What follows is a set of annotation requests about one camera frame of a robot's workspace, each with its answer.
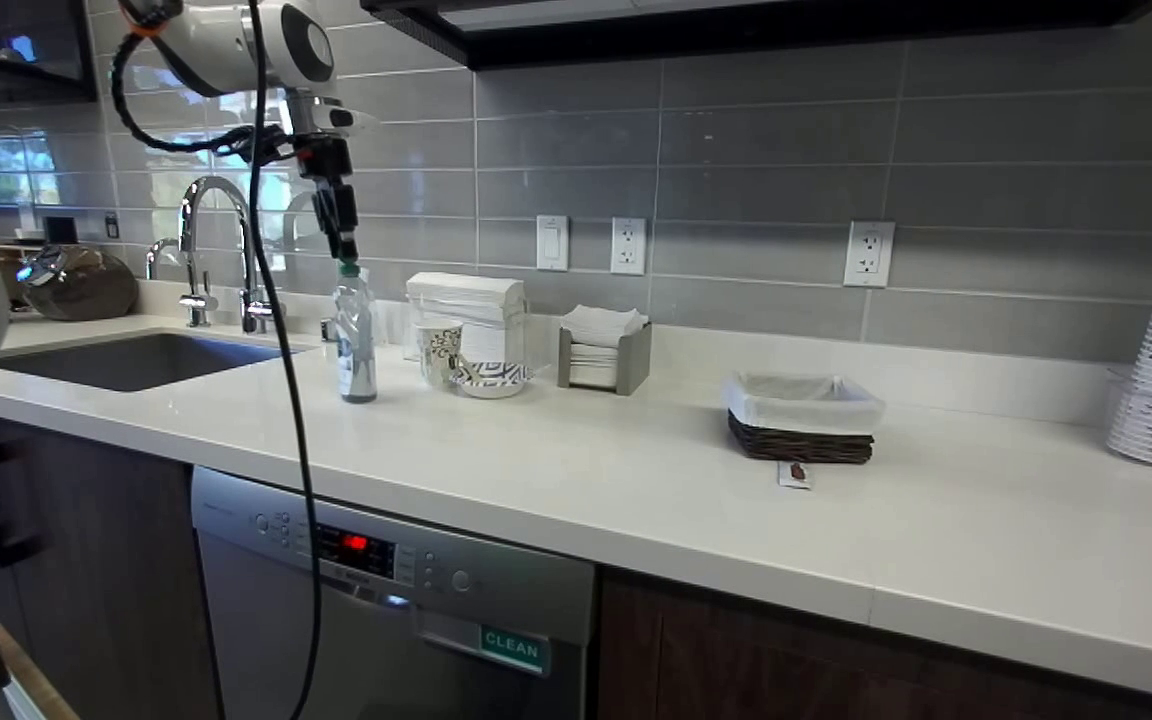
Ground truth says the dark wall cabinet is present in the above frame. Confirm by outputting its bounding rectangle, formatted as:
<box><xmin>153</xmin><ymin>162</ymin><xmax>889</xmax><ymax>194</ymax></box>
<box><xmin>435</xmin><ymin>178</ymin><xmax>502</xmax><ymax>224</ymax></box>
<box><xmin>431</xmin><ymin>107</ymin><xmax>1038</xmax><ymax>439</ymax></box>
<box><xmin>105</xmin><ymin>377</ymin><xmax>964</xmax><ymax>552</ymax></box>
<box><xmin>0</xmin><ymin>0</ymin><xmax>98</xmax><ymax>113</ymax></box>
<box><xmin>360</xmin><ymin>0</ymin><xmax>1152</xmax><ymax>73</ymax></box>

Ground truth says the white napkin stack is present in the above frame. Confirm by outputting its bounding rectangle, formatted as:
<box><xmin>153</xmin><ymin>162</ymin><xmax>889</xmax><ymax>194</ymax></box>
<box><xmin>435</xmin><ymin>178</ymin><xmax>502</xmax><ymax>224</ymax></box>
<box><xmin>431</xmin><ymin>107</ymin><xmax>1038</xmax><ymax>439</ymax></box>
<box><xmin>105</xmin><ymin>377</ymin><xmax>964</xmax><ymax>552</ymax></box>
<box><xmin>554</xmin><ymin>304</ymin><xmax>652</xmax><ymax>354</ymax></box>

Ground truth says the small chrome side tap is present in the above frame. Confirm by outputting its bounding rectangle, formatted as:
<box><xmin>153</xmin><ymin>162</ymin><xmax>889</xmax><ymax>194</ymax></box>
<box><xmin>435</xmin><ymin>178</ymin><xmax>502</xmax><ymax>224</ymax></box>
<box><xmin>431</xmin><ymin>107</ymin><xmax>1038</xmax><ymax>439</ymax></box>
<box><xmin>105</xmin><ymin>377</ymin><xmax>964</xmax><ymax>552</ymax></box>
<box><xmin>144</xmin><ymin>237</ymin><xmax>223</xmax><ymax>334</ymax></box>

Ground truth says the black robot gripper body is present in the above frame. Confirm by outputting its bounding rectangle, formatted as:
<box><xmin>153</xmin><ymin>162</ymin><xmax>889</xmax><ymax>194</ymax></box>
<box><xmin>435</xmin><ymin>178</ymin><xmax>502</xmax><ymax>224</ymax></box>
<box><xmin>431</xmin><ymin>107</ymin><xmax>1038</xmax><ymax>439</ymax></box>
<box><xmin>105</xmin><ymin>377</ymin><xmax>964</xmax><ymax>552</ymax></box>
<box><xmin>285</xmin><ymin>89</ymin><xmax>360</xmax><ymax>199</ymax></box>

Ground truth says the wooden framed robot cart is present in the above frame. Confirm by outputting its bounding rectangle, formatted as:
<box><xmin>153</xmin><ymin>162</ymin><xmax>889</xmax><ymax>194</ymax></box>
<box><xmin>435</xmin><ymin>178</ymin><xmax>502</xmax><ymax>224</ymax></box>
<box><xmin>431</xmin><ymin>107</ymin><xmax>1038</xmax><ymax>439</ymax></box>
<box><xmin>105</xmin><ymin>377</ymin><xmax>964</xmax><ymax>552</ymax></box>
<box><xmin>0</xmin><ymin>615</ymin><xmax>78</xmax><ymax>720</ymax></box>

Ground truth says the white wall outlet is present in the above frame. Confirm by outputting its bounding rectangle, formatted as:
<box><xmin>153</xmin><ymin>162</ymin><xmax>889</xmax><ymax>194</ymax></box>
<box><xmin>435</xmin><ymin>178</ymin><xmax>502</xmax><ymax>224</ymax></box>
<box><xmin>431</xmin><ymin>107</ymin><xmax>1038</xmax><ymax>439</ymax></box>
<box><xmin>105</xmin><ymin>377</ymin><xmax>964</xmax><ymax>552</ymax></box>
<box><xmin>605</xmin><ymin>217</ymin><xmax>652</xmax><ymax>279</ymax></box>
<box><xmin>841</xmin><ymin>217</ymin><xmax>898</xmax><ymax>294</ymax></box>

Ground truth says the dark brown basket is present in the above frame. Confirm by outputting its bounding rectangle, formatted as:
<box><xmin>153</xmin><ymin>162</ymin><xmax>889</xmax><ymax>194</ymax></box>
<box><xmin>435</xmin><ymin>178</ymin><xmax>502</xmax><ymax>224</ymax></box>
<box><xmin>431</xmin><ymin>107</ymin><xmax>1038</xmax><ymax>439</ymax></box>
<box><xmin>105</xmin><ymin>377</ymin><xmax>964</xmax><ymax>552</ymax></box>
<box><xmin>5</xmin><ymin>244</ymin><xmax>144</xmax><ymax>324</ymax></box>

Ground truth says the grey napkin holder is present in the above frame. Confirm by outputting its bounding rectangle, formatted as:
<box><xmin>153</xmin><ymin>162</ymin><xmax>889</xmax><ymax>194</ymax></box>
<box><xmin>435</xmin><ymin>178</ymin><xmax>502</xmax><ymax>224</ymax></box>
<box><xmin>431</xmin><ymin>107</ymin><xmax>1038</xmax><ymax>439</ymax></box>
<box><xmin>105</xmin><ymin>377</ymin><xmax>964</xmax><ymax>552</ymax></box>
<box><xmin>554</xmin><ymin>316</ymin><xmax>657</xmax><ymax>401</ymax></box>

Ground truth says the thin black cable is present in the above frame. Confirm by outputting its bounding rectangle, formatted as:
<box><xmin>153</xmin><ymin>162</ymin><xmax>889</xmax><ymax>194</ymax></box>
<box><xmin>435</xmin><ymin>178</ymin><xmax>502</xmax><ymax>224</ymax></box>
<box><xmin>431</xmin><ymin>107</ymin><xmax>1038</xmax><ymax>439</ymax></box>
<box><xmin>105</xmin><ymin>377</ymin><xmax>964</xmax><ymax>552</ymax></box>
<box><xmin>241</xmin><ymin>0</ymin><xmax>328</xmax><ymax>720</ymax></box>

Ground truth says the black braided sleeve cable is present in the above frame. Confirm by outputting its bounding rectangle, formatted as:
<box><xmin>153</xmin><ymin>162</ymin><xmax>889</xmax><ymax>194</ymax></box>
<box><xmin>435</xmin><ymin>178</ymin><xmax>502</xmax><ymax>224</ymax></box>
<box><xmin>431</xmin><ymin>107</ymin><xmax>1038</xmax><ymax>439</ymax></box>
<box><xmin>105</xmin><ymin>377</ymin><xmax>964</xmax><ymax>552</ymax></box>
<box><xmin>106</xmin><ymin>14</ymin><xmax>310</xmax><ymax>173</ymax></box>

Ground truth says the clear acrylic towel dispenser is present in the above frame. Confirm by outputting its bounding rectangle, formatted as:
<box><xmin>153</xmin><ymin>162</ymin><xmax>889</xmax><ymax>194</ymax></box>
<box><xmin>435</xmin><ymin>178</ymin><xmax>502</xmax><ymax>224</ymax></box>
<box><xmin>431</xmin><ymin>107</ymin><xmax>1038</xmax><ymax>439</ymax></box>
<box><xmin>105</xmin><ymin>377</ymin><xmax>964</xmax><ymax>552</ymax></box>
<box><xmin>400</xmin><ymin>268</ymin><xmax>533</xmax><ymax>380</ymax></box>

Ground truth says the zebra patterned bowl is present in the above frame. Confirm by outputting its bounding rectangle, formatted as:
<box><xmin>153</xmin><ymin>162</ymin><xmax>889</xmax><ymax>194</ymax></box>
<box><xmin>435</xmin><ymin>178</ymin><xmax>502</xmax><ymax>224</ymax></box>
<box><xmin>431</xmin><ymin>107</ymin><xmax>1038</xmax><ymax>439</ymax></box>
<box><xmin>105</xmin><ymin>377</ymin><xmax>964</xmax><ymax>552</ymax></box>
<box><xmin>442</xmin><ymin>355</ymin><xmax>535</xmax><ymax>404</ymax></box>

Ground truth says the zebra patterned cup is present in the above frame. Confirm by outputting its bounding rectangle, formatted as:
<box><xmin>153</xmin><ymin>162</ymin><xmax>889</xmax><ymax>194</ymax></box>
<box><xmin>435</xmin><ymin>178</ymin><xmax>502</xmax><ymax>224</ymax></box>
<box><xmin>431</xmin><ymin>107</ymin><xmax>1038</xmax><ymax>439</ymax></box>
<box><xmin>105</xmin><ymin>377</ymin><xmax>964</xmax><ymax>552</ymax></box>
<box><xmin>416</xmin><ymin>321</ymin><xmax>468</xmax><ymax>394</ymax></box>

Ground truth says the dark wood cabinet door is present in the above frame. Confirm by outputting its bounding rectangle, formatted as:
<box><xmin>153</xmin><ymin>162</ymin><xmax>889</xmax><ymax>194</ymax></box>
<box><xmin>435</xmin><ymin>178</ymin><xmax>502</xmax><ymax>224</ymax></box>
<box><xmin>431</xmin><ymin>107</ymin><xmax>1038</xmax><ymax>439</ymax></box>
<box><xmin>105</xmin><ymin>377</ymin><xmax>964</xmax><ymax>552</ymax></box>
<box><xmin>0</xmin><ymin>404</ymin><xmax>229</xmax><ymax>720</ymax></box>
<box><xmin>588</xmin><ymin>564</ymin><xmax>1152</xmax><ymax>720</ymax></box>

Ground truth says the clear soap bottle green cap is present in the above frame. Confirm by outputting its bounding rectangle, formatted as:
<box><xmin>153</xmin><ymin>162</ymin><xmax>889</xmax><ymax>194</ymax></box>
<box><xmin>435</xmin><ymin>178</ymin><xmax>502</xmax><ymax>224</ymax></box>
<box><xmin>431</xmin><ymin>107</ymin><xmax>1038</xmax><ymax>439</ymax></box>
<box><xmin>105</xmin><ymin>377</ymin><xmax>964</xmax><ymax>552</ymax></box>
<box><xmin>328</xmin><ymin>256</ymin><xmax>381</xmax><ymax>407</ymax></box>

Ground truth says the steel undermount sink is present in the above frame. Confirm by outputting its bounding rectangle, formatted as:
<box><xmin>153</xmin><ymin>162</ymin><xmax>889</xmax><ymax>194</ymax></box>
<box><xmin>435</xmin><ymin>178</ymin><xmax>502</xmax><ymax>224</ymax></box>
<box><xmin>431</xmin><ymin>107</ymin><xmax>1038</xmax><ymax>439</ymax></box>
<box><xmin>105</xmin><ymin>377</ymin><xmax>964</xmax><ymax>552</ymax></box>
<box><xmin>0</xmin><ymin>328</ymin><xmax>297</xmax><ymax>397</ymax></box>

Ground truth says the stainless steel dishwasher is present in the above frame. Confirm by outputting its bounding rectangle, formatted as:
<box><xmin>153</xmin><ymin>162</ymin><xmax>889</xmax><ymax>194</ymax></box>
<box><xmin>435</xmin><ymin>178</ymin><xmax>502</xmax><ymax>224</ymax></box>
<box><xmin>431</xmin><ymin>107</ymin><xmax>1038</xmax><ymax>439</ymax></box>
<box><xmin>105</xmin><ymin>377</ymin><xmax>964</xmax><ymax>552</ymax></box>
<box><xmin>189</xmin><ymin>463</ymin><xmax>599</xmax><ymax>720</ymax></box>

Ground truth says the dark basket white liner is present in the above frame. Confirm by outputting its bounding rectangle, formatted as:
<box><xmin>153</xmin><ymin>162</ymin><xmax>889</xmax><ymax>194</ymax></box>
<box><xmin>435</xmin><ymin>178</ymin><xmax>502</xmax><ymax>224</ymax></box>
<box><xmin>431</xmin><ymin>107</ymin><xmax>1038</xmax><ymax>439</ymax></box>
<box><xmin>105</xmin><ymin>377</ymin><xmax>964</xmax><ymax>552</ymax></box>
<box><xmin>720</xmin><ymin>372</ymin><xmax>889</xmax><ymax>467</ymax></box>

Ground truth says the white wall switch plate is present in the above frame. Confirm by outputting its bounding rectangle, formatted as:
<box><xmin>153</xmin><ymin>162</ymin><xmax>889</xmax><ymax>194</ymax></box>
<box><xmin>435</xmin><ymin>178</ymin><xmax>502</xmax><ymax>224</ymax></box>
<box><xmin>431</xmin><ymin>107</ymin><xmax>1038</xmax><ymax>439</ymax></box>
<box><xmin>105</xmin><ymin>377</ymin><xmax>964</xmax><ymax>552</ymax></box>
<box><xmin>533</xmin><ymin>213</ymin><xmax>574</xmax><ymax>278</ymax></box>

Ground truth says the tall chrome arc faucet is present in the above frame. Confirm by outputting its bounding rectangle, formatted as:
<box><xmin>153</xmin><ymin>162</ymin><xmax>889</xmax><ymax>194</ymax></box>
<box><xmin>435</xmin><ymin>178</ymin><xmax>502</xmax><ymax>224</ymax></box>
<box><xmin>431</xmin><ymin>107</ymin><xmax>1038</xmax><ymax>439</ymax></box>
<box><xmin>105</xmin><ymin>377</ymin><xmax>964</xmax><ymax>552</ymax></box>
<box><xmin>176</xmin><ymin>173</ymin><xmax>280</xmax><ymax>341</ymax></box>

